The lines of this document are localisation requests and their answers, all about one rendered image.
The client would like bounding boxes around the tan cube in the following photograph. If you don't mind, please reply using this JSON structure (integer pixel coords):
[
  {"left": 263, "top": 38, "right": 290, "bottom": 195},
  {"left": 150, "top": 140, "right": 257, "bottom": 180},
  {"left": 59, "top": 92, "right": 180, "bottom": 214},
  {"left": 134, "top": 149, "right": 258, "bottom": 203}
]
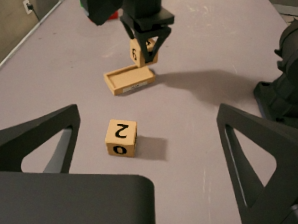
[
  {"left": 130, "top": 39, "right": 159, "bottom": 69},
  {"left": 105, "top": 119, "right": 137, "bottom": 157}
]

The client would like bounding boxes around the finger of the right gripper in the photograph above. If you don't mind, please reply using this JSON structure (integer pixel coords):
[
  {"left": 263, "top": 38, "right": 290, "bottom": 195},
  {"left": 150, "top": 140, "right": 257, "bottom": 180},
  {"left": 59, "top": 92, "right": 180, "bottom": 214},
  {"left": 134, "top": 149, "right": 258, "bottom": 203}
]
[
  {"left": 119, "top": 16, "right": 136, "bottom": 40},
  {"left": 135, "top": 26, "right": 172, "bottom": 62}
]

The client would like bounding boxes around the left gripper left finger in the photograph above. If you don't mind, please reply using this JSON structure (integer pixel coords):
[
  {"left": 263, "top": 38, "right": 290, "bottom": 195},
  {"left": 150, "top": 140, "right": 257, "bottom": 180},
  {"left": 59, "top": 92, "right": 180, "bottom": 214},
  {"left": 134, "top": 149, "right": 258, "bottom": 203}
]
[{"left": 0, "top": 104, "right": 81, "bottom": 173}]

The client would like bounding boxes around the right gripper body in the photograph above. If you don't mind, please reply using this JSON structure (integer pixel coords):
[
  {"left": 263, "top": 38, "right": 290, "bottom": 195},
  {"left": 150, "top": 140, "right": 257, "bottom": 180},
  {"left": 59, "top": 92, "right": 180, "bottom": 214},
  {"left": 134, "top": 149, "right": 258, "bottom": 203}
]
[{"left": 123, "top": 0, "right": 175, "bottom": 37}]

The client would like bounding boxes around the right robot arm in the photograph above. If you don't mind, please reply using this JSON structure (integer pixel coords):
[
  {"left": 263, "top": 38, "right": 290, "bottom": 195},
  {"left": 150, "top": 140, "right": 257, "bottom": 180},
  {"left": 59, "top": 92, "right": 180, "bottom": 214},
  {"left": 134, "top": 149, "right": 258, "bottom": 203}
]
[{"left": 81, "top": 0, "right": 298, "bottom": 129}]

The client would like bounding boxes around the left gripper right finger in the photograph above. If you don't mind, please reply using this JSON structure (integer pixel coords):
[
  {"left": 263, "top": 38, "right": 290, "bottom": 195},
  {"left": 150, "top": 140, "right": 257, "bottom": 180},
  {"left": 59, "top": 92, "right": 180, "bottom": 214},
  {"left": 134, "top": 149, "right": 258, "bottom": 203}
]
[{"left": 216, "top": 103, "right": 298, "bottom": 224}]

